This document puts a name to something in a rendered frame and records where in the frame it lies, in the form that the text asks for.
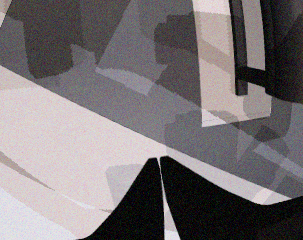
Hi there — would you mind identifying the small trowel with black handle and white blade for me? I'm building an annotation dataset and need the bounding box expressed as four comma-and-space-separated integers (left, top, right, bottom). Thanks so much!
192, 0, 303, 127

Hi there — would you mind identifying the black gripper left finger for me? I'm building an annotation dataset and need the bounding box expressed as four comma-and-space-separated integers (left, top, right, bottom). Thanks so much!
79, 157, 166, 240

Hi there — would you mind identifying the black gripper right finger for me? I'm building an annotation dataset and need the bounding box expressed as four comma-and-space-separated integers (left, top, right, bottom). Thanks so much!
159, 156, 303, 240

